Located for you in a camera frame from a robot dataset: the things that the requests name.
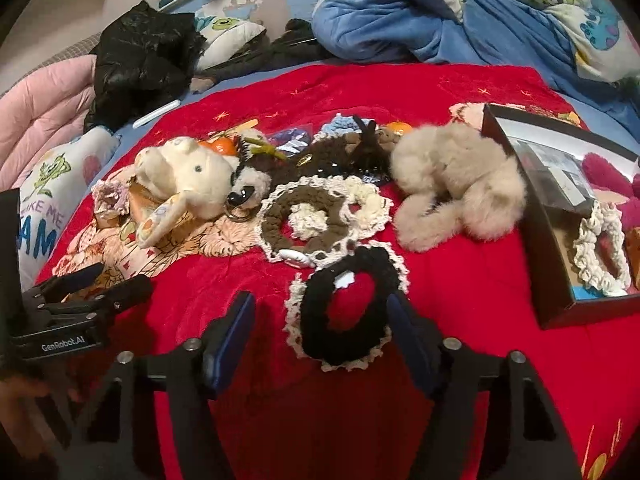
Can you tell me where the black shallow box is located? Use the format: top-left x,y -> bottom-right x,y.
481,103 -> 640,331

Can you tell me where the blue bed sheet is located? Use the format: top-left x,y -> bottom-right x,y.
20,50 -> 640,141

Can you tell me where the white cartoon printed pillow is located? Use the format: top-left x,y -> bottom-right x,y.
17,127 -> 121,293

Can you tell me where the red embroidered blanket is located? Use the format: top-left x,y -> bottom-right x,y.
35,62 -> 640,480

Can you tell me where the magenta plush bear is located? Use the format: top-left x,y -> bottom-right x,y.
582,152 -> 640,241

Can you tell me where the cream plush toy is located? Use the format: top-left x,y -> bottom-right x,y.
134,136 -> 241,249

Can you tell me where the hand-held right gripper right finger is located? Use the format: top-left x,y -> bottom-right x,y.
386,291 -> 583,480

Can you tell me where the panda keychain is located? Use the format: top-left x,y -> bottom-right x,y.
225,157 -> 276,222

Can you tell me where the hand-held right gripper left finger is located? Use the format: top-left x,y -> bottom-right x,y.
55,291 -> 257,480

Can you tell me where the dark blue patterned pouch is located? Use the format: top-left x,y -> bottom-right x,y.
267,127 -> 316,153

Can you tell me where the cream crochet scrunchie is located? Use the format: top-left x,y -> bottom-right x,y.
572,200 -> 633,297

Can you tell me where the lavender crochet piece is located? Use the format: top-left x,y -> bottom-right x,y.
92,180 -> 132,213

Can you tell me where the pink quilt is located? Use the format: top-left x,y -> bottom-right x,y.
0,55 -> 101,193

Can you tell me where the brown fuzzy plush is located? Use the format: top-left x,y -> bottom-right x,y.
270,130 -> 361,186

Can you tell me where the blue crochet piece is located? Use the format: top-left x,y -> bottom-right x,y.
320,114 -> 378,136

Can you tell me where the black scrunchie white trim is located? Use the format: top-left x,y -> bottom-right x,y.
283,246 -> 411,372

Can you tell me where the dark cloth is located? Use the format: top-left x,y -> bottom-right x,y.
190,19 -> 331,93

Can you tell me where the black puffer jacket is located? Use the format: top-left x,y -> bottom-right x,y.
82,1 -> 206,133

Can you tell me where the blue cartoon printed comforter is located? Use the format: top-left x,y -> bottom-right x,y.
312,0 -> 640,86

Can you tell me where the beige fluffy plush toy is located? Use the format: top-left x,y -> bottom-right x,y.
389,122 -> 528,253

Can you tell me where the brown scrunchie cream trim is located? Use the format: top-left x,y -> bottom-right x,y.
255,175 -> 394,267

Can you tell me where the person's left hand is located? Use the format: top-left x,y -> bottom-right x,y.
0,375 -> 83,461

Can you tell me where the tan crumpled wrapper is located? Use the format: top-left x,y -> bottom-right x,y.
97,185 -> 166,231

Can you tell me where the white stick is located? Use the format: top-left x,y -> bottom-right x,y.
132,99 -> 182,129

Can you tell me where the orange flat stick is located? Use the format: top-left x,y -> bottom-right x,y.
220,119 -> 258,136

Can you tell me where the small cartoon printed pillow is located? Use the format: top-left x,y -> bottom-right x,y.
192,7 -> 268,71

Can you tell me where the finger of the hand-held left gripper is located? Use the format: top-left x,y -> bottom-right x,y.
50,274 -> 153,318
35,262 -> 106,303

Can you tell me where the dark brown plush toy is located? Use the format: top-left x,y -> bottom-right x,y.
350,115 -> 396,181

